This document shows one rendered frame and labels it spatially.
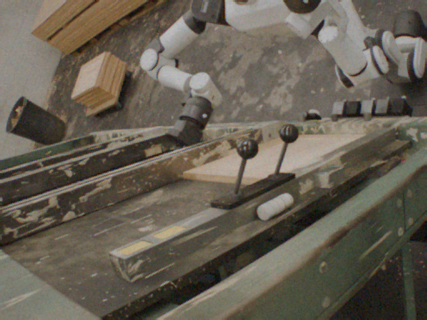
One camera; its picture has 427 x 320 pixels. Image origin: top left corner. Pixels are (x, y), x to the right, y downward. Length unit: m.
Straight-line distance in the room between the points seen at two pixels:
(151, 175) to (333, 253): 0.70
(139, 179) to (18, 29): 6.15
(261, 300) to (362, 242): 0.23
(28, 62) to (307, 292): 6.68
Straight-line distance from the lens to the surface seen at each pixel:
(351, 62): 1.10
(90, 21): 5.73
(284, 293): 0.50
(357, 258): 0.64
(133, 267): 0.65
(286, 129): 0.82
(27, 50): 7.11
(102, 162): 1.60
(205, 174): 1.16
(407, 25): 2.30
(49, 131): 5.62
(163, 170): 1.19
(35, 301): 0.44
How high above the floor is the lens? 2.03
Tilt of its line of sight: 41 degrees down
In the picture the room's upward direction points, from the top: 62 degrees counter-clockwise
